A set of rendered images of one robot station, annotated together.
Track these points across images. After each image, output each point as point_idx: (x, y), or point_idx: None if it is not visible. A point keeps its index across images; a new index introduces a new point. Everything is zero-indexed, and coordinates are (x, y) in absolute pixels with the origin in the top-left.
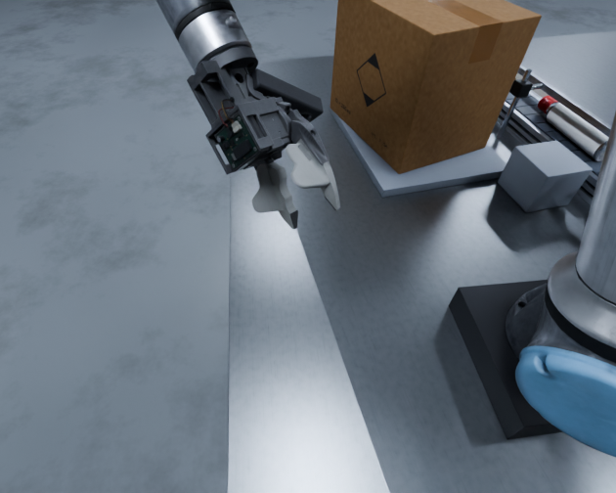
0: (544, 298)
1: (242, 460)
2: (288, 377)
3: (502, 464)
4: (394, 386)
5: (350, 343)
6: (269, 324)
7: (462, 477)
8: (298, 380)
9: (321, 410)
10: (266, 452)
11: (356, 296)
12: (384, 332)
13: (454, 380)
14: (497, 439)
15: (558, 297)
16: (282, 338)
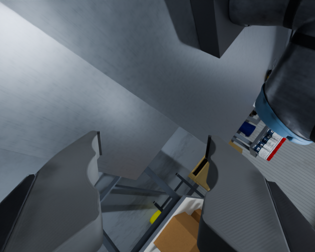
0: (314, 121)
1: (101, 164)
2: (93, 124)
3: (197, 63)
4: (153, 70)
5: (117, 67)
6: (41, 114)
7: (183, 83)
8: (100, 119)
9: (122, 118)
10: (108, 153)
11: (96, 10)
12: (136, 34)
13: (182, 36)
14: (197, 53)
15: None
16: (65, 112)
